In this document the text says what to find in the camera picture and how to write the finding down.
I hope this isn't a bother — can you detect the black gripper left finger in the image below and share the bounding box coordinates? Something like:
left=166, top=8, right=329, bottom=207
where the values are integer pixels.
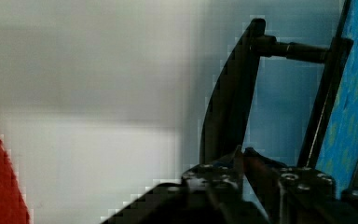
left=182, top=146, right=244, bottom=224

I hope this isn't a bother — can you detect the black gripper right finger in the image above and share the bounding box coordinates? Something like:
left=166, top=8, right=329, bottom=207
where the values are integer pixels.
left=243, top=147, right=336, bottom=224

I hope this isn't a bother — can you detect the black toaster oven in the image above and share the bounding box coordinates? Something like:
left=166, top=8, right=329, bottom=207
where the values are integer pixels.
left=200, top=0, right=358, bottom=198

